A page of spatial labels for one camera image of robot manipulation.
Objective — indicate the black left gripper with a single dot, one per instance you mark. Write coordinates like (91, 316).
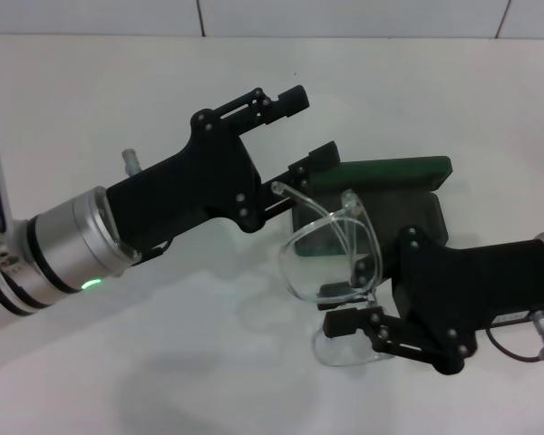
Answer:
(199, 181)

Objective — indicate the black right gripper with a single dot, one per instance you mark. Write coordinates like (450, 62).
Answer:
(458, 285)

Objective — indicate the clear transparent glasses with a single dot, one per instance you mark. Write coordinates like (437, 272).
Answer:
(308, 235)

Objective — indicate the green glasses case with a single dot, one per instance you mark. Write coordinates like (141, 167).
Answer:
(403, 172)

